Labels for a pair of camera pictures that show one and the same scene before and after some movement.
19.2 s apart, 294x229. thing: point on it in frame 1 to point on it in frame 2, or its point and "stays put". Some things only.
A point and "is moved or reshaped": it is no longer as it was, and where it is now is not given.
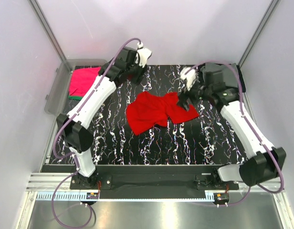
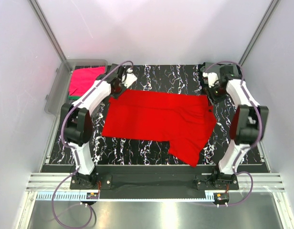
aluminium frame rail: [48, 182] stays put
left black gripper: [141, 72] to [124, 88]
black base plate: [102, 182] stays put
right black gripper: [183, 97] to [209, 91]
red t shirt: [147, 111] is moved or reshaped
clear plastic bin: [58, 103] stays put
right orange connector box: [222, 196] stays put
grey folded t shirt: [221, 73] stays put
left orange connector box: [92, 195] stays put
